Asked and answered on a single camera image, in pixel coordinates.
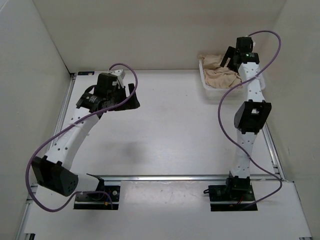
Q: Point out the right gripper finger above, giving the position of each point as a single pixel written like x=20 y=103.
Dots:
x=229 y=54
x=232 y=65

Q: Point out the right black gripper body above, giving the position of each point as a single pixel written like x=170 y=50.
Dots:
x=236 y=54

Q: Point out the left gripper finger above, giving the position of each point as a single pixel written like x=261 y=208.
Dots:
x=131 y=88
x=131 y=104

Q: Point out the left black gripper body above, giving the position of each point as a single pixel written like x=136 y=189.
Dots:
x=119 y=94

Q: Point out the beige trousers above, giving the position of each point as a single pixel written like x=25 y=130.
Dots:
x=216 y=76

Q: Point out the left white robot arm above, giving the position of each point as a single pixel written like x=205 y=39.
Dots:
x=53 y=170

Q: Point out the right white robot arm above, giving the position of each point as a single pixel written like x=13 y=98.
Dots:
x=249 y=118

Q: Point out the white plastic basket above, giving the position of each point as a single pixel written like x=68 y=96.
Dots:
x=211 y=93

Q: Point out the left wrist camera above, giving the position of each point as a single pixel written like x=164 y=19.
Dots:
x=120 y=75

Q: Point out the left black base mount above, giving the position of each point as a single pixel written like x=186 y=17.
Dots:
x=99 y=201

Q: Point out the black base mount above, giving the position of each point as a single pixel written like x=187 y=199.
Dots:
x=99 y=201
x=224 y=200

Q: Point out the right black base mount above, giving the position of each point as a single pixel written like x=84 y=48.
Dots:
x=224 y=200

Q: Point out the aluminium frame rail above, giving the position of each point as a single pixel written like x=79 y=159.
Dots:
x=164 y=155

